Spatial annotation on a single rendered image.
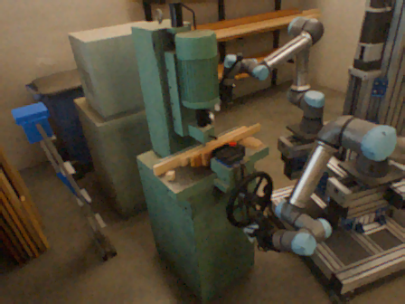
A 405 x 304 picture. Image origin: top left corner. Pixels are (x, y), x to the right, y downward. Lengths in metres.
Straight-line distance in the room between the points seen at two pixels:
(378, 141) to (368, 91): 0.63
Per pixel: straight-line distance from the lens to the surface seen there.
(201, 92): 1.36
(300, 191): 1.26
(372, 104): 1.81
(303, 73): 1.99
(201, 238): 1.64
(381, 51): 1.76
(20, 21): 3.45
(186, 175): 1.46
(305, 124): 1.99
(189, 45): 1.31
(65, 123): 3.07
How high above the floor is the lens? 1.74
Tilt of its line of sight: 32 degrees down
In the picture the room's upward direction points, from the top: 5 degrees counter-clockwise
